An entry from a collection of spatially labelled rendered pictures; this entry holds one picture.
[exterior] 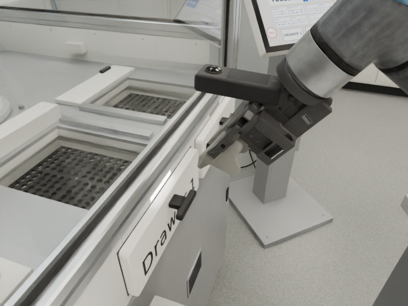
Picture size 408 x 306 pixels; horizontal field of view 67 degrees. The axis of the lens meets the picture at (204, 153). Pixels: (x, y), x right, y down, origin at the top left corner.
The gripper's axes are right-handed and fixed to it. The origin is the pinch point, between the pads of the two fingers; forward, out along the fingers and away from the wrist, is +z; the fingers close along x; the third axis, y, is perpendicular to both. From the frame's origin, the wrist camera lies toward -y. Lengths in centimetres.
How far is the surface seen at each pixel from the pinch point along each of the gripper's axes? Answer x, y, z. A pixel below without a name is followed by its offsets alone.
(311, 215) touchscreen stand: 89, 84, 64
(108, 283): -20.6, 0.0, 12.1
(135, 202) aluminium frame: -11.3, -4.0, 6.3
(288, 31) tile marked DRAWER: 83, 5, 0
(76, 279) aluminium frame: -24.6, -4.3, 5.7
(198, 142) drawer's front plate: 14.2, 0.0, 11.2
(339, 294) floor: 47, 97, 57
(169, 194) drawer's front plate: -3.3, 0.4, 9.9
